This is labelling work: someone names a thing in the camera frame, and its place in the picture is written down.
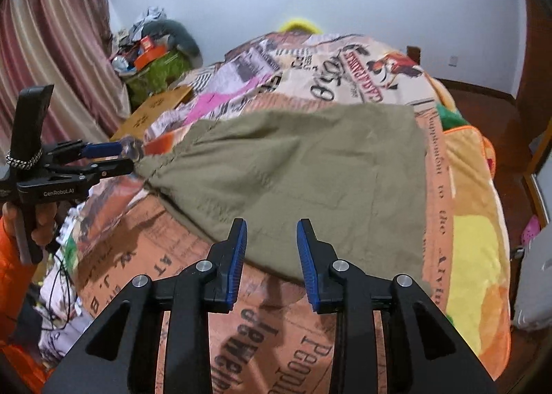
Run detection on olive green pants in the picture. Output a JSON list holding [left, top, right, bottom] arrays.
[[136, 104, 427, 280]]

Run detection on orange sleeve left forearm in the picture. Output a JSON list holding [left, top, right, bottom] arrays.
[[0, 219, 48, 393]]

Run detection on left hand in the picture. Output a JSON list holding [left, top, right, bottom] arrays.
[[2, 202, 57, 247]]

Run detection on newspaper print quilt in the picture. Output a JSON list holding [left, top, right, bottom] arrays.
[[44, 37, 456, 393]]

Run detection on green storage basket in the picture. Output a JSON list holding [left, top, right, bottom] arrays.
[[122, 50, 192, 110]]

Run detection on orange box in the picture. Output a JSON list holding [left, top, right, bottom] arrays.
[[134, 45, 167, 71]]

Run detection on striped pink curtain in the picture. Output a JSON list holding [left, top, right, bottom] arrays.
[[1, 0, 130, 152]]

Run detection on grey plush toy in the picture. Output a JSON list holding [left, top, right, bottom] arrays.
[[141, 19, 200, 58]]

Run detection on yellow orange plush blanket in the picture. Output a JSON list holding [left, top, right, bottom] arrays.
[[430, 79, 511, 379]]

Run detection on yellow bed headboard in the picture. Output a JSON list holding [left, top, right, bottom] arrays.
[[278, 18, 323, 35]]

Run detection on brown wooden door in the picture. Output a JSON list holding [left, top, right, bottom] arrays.
[[515, 0, 551, 142]]

